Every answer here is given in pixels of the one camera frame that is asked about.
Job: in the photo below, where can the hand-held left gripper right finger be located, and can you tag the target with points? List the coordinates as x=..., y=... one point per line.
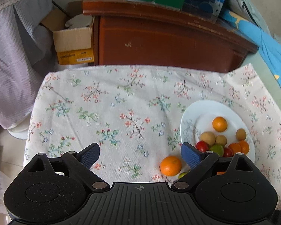
x=190, y=155

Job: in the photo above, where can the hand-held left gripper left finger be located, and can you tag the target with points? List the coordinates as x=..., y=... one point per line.
x=90, y=154

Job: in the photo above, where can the red cherry tomato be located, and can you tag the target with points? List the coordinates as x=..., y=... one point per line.
x=227, y=152
x=202, y=146

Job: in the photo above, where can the large orange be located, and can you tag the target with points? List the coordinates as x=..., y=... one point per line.
x=171, y=165

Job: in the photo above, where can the brown kiwi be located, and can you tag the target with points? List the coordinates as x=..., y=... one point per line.
x=241, y=134
x=208, y=138
x=221, y=140

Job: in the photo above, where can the small orange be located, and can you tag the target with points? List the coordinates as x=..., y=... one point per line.
x=219, y=124
x=245, y=146
x=221, y=173
x=234, y=148

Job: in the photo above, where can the white plate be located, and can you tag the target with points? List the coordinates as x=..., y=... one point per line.
x=201, y=117

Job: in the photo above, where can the floral tablecloth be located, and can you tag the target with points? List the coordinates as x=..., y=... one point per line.
x=107, y=112

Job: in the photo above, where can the pale green bed sheet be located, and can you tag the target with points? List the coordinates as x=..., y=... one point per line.
x=264, y=75

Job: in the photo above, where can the cardboard box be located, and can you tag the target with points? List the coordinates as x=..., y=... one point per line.
x=70, y=42

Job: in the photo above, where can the brown wooden nightstand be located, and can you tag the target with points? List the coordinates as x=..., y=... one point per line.
x=166, y=42

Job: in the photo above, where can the checked cloth cover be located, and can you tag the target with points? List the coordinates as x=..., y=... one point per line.
x=14, y=63

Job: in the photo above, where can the blue printed pillow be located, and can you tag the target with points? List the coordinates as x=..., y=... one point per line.
x=271, y=51

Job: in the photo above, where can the white glove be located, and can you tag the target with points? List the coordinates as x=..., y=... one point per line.
x=78, y=21

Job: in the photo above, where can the grey zippered pillow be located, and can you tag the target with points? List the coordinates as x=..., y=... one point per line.
x=243, y=4

